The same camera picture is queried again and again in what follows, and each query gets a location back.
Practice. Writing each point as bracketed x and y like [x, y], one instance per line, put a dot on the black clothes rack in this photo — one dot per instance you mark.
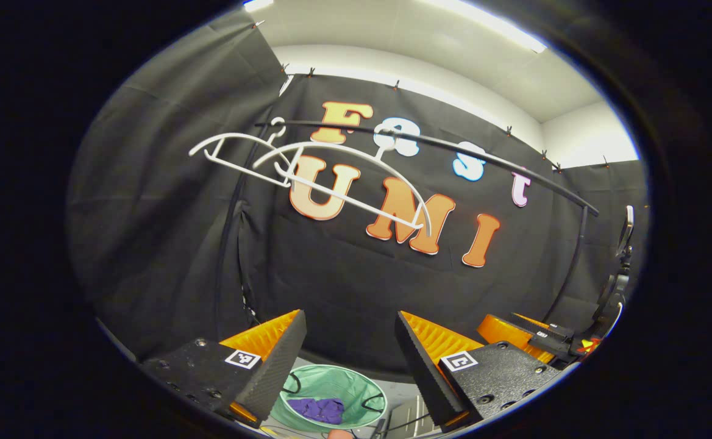
[575, 200]

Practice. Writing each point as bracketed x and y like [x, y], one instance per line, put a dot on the small ceiling light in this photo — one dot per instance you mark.
[258, 5]

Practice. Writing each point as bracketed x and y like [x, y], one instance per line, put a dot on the white plastic hanger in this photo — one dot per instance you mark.
[331, 146]
[234, 135]

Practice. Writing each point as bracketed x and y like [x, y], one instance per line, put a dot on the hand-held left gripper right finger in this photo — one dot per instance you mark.
[423, 372]

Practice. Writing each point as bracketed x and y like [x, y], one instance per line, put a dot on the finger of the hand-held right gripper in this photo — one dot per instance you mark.
[554, 331]
[502, 335]

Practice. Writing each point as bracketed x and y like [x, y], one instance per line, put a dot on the long ceiling light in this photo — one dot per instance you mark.
[484, 21]

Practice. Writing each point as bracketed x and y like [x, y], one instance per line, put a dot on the row of backdrop clips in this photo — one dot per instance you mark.
[396, 84]

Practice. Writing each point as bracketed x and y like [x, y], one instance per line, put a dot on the green laundry hamper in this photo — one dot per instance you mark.
[331, 381]

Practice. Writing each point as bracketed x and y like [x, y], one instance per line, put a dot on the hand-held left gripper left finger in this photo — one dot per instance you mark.
[280, 366]

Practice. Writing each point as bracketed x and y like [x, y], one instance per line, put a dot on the black backdrop cloth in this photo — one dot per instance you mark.
[331, 292]

